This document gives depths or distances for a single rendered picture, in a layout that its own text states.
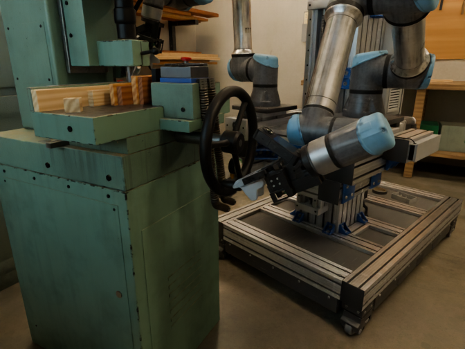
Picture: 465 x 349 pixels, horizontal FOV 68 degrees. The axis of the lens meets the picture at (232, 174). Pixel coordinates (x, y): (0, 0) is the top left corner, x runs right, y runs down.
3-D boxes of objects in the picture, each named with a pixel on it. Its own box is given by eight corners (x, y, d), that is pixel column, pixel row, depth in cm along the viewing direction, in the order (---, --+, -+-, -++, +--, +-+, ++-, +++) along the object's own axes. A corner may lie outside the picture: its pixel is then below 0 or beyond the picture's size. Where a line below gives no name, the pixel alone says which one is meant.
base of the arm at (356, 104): (353, 112, 140) (356, 86, 137) (391, 115, 130) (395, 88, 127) (334, 115, 130) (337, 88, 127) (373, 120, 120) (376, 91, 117)
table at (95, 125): (127, 151, 69) (124, 121, 67) (33, 136, 82) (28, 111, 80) (254, 113, 119) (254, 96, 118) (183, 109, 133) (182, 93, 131)
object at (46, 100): (39, 112, 79) (35, 90, 78) (34, 111, 80) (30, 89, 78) (189, 93, 129) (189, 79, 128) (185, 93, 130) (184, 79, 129)
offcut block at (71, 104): (80, 112, 79) (79, 98, 78) (64, 113, 78) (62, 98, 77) (83, 110, 82) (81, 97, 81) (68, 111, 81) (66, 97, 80)
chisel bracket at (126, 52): (134, 72, 95) (131, 39, 92) (98, 71, 101) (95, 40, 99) (151, 71, 101) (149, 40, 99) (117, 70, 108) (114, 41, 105)
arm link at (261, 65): (266, 84, 153) (268, 52, 149) (244, 83, 162) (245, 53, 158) (283, 84, 161) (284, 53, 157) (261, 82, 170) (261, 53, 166)
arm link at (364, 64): (353, 87, 135) (357, 50, 131) (389, 88, 128) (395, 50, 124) (345, 89, 125) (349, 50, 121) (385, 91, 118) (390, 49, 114)
